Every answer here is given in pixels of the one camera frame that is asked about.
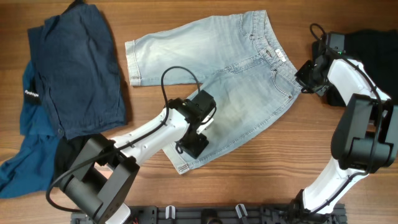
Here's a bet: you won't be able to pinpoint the light blue denim shorts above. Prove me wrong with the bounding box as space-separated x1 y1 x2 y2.
125 10 300 174

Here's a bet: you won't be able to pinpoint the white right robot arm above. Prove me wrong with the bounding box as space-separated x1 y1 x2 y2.
287 30 397 223

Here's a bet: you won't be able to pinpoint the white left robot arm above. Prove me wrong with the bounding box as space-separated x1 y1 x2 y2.
59 90 216 223

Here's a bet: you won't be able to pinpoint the black folded garment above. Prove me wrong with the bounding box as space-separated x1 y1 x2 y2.
312 29 397 106

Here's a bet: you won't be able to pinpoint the black garment under shirts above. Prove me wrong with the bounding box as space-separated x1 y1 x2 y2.
51 134 110 184

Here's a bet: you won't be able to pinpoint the navy blue shirt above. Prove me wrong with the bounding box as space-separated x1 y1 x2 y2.
27 1 127 139

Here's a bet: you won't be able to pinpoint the teal blue garment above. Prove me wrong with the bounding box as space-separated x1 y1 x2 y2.
1 62 59 199

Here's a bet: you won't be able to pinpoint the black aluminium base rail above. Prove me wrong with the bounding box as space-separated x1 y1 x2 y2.
70 203 348 224

